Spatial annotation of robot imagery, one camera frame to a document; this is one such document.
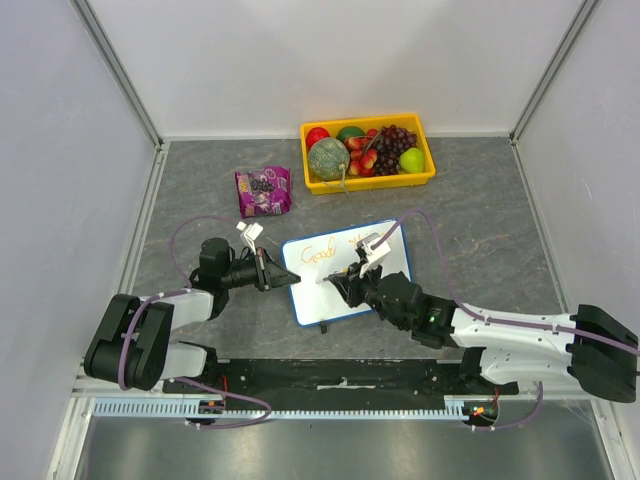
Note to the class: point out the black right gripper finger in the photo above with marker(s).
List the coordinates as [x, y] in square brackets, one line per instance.
[352, 269]
[346, 291]

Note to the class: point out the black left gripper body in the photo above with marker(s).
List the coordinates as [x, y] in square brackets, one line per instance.
[262, 280]

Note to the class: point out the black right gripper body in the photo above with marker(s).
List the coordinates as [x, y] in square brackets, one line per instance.
[356, 285]

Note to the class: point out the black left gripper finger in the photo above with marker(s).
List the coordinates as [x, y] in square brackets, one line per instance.
[282, 279]
[275, 271]

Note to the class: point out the white marker with yellow cap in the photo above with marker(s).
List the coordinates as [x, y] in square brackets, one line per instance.
[332, 277]

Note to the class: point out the blue framed whiteboard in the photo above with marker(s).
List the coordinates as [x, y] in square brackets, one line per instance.
[314, 257]

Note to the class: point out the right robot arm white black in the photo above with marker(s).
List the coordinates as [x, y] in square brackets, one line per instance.
[589, 348]

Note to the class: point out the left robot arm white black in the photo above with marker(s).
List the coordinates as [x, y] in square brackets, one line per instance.
[131, 347]

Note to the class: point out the purple snack bag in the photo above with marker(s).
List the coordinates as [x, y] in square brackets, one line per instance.
[264, 192]

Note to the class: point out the yellow plastic fruit bin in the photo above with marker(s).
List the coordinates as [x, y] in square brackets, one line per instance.
[348, 183]

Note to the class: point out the green netted melon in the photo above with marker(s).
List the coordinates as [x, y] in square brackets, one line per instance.
[328, 159]

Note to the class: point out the red cherry cluster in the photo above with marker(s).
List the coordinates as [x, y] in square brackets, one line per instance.
[363, 155]

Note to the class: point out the green pear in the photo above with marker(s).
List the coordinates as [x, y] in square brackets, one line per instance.
[412, 161]

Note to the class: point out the purple grape bunch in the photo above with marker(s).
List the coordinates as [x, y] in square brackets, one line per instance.
[390, 143]

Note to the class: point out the red apple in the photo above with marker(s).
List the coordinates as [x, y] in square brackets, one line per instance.
[314, 135]

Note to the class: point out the dark green round fruit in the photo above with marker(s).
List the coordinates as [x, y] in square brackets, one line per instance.
[348, 132]

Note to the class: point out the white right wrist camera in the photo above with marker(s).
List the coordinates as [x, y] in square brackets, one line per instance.
[372, 250]

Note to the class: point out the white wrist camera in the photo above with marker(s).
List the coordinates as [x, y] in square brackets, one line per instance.
[249, 233]
[372, 250]

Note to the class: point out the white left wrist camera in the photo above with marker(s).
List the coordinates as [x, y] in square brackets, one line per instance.
[249, 233]

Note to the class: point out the white slotted cable duct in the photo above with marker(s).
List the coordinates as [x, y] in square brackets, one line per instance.
[201, 408]

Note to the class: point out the left aluminium frame post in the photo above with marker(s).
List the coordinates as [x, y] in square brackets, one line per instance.
[99, 36]

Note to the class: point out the aluminium frame post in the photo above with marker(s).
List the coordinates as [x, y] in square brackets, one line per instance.
[553, 68]
[99, 36]

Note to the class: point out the right aluminium frame post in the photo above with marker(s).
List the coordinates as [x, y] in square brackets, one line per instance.
[553, 68]

